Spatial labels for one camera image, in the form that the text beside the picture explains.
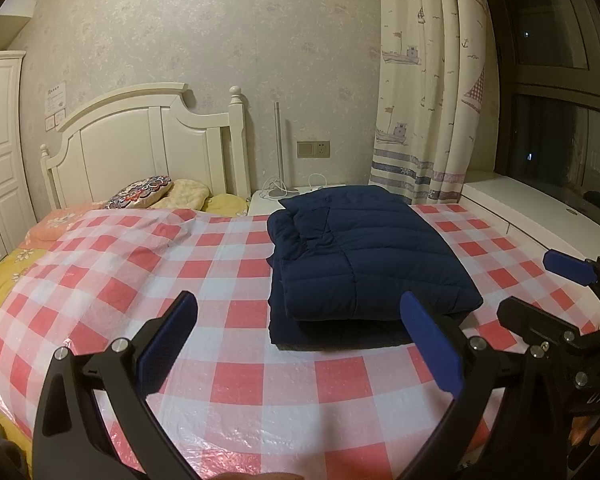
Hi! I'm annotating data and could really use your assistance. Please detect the navy blue quilted jacket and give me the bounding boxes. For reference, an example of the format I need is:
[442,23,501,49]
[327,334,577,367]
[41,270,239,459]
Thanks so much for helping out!
[266,185,483,351]

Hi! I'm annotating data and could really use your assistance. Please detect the white window sill bench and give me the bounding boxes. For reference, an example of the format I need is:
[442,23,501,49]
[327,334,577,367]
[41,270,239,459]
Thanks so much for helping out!
[462,171,600,259]

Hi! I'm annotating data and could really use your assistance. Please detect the red white checkered bed cover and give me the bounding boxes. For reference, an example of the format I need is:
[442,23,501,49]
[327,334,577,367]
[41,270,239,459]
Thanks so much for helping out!
[0,201,600,480]

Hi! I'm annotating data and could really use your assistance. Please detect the pink pillow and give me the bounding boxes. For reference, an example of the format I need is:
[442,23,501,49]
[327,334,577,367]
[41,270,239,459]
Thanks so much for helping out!
[19,203,102,249]

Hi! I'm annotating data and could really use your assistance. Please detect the white wardrobe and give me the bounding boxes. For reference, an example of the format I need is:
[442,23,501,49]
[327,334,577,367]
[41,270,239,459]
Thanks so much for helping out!
[0,51,36,261]

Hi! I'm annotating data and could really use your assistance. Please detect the dark window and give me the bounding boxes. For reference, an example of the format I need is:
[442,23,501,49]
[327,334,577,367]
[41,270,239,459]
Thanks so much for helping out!
[488,0,600,225]

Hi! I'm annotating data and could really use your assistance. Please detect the patterned decorative pillow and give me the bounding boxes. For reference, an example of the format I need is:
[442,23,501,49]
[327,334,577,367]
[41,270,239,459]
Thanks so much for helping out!
[102,176,173,209]

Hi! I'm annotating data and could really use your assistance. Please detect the white bedside table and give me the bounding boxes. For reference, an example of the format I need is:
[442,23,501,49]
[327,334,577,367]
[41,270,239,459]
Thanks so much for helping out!
[248,185,326,216]

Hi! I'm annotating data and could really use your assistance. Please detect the nautical print curtain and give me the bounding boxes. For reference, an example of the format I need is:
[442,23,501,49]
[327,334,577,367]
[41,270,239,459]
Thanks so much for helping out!
[370,0,489,204]

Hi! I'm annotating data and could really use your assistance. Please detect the cream fluffy pillow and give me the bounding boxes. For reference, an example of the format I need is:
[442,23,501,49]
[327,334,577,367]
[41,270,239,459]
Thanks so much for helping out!
[151,179,211,210]

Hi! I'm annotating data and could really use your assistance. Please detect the yellow pillow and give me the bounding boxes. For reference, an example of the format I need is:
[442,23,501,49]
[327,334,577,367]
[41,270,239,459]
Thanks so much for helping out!
[202,194,249,217]

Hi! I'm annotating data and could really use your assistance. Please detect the white wooden headboard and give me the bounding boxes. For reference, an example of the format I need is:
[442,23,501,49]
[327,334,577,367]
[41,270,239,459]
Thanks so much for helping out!
[41,82,251,209]

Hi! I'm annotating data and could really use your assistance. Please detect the white charging cable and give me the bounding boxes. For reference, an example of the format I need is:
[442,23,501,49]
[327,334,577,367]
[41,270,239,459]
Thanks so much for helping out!
[258,173,332,201]

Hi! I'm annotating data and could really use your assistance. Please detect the gold wall socket plate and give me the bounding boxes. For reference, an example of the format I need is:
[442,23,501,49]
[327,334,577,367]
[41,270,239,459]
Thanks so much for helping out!
[296,141,330,159]

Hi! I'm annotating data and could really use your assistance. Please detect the wall paper notices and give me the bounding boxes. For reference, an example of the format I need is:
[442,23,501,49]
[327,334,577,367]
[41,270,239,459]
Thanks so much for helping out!
[44,81,67,131]

